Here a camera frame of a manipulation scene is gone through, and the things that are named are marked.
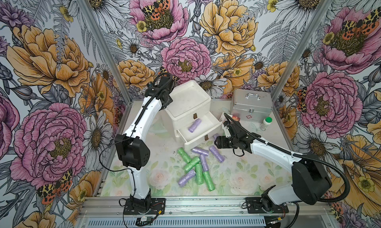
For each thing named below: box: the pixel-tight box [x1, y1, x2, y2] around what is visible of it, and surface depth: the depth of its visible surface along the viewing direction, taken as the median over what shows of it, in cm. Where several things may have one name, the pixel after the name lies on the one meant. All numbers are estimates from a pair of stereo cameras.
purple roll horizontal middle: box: [191, 147, 209, 157], surface depth 93 cm
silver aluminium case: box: [230, 88, 274, 123], surface depth 104 cm
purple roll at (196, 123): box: [188, 118, 202, 133], surface depth 96 cm
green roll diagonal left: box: [184, 157, 201, 173], surface depth 88 cm
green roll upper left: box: [177, 147, 192, 164], surface depth 91 cm
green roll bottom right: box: [202, 171, 216, 192], surface depth 83 cm
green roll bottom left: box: [194, 163, 204, 185], surface depth 85 cm
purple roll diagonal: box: [209, 145, 226, 164], surface depth 93 cm
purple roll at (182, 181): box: [178, 169, 196, 187], surface depth 83 cm
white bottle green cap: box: [259, 116, 273, 131], surface depth 101 cm
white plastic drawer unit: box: [165, 79, 223, 150], surface depth 91 cm
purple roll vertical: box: [199, 154, 209, 172], surface depth 89 cm
